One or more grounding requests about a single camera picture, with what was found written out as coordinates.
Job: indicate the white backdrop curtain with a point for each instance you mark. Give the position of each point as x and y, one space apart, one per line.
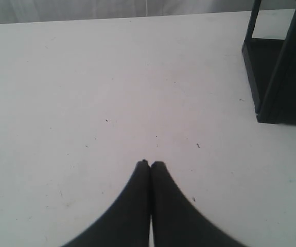
24 11

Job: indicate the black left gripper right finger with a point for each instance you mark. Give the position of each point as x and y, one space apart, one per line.
175 221

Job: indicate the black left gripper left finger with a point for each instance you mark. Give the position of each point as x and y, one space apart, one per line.
127 221

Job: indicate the black metal rack stand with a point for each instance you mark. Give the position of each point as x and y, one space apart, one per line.
271 70

